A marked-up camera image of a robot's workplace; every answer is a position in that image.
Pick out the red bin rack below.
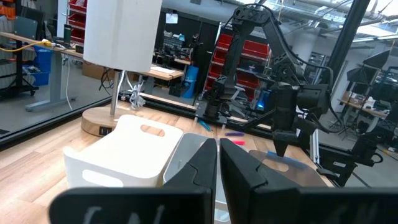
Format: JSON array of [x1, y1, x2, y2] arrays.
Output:
[[203, 32, 271, 102]]

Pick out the blue storage bins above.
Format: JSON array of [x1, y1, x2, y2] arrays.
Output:
[[30, 45, 53, 87]]

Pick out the black aluminium table frame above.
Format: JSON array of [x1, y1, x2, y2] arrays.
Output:
[[0, 0, 371, 156]]

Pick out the dark translucent plastic bin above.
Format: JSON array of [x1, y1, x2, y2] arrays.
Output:
[[248, 149, 329, 189]]

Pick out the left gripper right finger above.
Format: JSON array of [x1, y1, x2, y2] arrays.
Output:
[[220, 138, 398, 224]]

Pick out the white shade table lamp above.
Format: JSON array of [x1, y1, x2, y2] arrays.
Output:
[[81, 0, 163, 138]]

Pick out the cluttered wooden desk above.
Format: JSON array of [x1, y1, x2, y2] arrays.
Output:
[[338, 90, 389, 119]]

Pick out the blue barrel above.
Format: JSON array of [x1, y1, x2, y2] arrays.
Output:
[[182, 64, 200, 100]]

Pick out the white plastic bin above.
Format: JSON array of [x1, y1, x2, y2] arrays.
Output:
[[62, 114, 184, 190]]

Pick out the blue marker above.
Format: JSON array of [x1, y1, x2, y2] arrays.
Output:
[[266, 150, 308, 170], [197, 119, 213, 133]]

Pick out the silver aluminium bar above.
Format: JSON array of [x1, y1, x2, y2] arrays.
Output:
[[312, 129, 320, 164]]

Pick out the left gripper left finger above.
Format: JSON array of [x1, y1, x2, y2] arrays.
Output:
[[49, 138, 218, 224]]

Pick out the dark green bottle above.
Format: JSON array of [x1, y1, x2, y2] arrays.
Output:
[[63, 24, 73, 44]]

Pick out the grey plastic bin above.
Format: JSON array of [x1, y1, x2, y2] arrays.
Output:
[[162, 133, 249, 224]]

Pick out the cardboard box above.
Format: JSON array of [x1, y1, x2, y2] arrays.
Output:
[[81, 60, 108, 81]]

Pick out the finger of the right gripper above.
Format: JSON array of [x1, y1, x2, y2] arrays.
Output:
[[275, 141, 295, 158]]

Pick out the blue lit device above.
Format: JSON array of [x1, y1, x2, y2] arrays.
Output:
[[256, 90, 271, 111]]

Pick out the black shelf cart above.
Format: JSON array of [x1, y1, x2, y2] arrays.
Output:
[[0, 0, 40, 97]]

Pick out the yellow cable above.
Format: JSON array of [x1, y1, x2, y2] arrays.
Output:
[[0, 39, 55, 53]]

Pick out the red bin shelf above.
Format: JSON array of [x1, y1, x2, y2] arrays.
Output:
[[67, 0, 88, 46]]

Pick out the black mounting bracket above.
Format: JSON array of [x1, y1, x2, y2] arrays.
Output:
[[316, 118, 388, 188]]

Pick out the wooden desk with grey legs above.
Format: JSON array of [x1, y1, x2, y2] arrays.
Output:
[[0, 30, 83, 113]]

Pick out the white paper sheet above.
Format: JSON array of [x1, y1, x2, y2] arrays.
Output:
[[165, 12, 179, 25]]

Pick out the white lamp cable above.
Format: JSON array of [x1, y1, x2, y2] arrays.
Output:
[[118, 70, 146, 110]]

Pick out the black studio softbox lights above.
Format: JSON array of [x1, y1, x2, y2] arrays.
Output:
[[346, 49, 391, 85]]

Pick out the wooden workbench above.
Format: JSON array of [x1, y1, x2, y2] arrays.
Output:
[[138, 63, 185, 94]]

